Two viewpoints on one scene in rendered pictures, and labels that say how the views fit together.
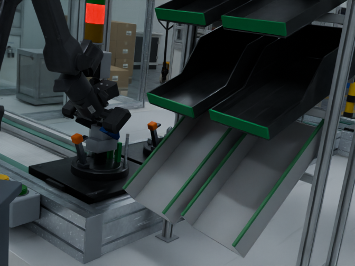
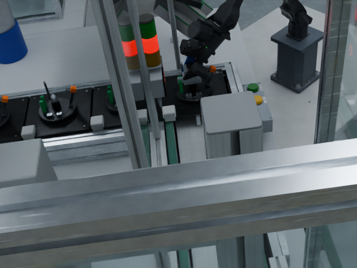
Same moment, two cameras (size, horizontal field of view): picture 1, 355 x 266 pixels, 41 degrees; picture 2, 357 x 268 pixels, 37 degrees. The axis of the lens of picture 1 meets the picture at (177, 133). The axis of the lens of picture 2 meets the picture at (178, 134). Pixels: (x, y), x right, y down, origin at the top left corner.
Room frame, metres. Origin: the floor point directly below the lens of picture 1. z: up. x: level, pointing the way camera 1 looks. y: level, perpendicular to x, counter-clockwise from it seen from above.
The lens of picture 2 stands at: (2.05, 1.34, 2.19)
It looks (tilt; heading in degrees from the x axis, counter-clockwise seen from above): 43 degrees down; 233
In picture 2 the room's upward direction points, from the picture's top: 9 degrees counter-clockwise
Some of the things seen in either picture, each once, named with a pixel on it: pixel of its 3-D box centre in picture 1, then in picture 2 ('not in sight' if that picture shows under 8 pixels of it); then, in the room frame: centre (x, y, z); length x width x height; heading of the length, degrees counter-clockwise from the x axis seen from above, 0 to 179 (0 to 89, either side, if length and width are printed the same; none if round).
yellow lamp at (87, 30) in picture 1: (93, 32); (152, 56); (1.29, 0.26, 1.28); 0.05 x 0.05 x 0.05
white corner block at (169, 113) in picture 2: not in sight; (169, 113); (1.22, 0.20, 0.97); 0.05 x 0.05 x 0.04; 52
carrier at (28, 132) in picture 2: not in sight; (55, 102); (1.48, -0.13, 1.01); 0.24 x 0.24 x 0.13; 52
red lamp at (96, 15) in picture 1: (95, 13); (149, 41); (1.29, 0.26, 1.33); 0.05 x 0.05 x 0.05
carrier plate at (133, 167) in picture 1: (99, 174); (194, 94); (1.08, 0.18, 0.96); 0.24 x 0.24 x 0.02; 52
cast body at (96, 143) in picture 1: (105, 134); (188, 73); (1.09, 0.17, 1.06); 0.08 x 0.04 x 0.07; 142
